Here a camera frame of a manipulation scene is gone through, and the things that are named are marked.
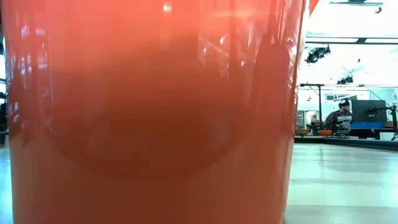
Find orange plastic basket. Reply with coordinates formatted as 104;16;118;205
0;0;320;224

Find cluttered robot workstation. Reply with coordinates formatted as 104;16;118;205
306;120;327;136

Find black pole stand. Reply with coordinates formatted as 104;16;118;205
300;83;326;131

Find white sign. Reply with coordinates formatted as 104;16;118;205
322;101;340;116

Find person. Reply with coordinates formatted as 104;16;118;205
325;98;354;137

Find black monitor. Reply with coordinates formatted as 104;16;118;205
351;99;388;129

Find ceiling light fixture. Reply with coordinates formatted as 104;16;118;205
328;0;384;14

